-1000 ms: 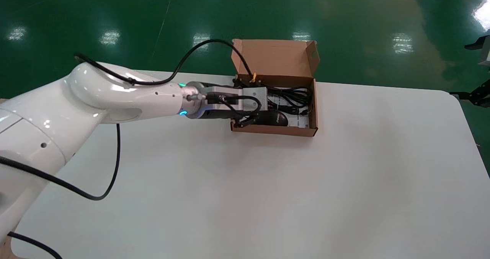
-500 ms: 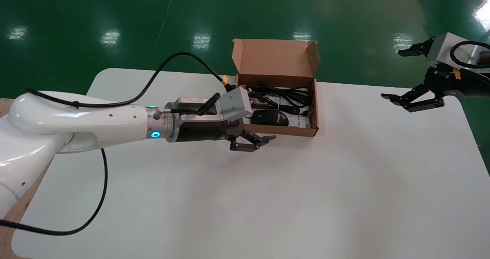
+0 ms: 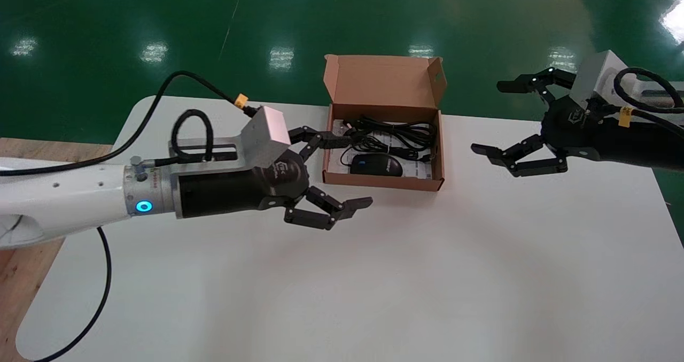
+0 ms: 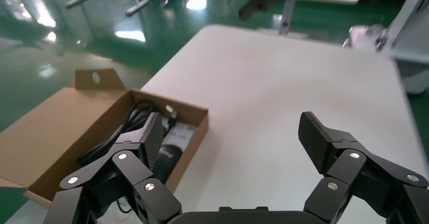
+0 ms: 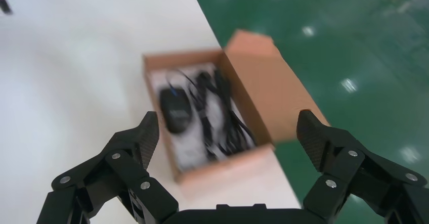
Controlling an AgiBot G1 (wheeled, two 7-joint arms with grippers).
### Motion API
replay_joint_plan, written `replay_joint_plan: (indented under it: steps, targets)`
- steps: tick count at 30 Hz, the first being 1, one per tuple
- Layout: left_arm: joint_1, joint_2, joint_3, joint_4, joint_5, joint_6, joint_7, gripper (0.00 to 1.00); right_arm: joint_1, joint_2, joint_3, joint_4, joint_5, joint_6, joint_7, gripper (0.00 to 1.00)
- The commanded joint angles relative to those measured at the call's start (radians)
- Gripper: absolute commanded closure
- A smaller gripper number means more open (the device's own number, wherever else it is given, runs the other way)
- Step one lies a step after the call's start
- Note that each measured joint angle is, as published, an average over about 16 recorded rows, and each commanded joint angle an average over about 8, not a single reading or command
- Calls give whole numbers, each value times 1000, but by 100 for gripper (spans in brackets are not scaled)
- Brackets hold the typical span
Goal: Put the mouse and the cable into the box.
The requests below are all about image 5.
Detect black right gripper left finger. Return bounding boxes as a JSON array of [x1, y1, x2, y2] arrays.
[[36, 111, 179, 224]]

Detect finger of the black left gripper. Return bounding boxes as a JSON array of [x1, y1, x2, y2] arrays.
[[0, 0, 13, 16]]

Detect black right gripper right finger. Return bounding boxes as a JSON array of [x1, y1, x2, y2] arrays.
[[296, 110, 429, 224]]

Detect black wired computer mouse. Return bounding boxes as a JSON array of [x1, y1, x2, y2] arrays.
[[158, 69, 202, 135]]

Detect black power cord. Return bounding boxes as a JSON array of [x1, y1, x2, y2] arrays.
[[191, 69, 259, 161]]

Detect brown cardboard storage box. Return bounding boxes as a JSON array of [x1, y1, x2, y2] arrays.
[[142, 29, 331, 185]]

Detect white printed manual sheet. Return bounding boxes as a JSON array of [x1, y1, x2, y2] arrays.
[[149, 63, 256, 173]]

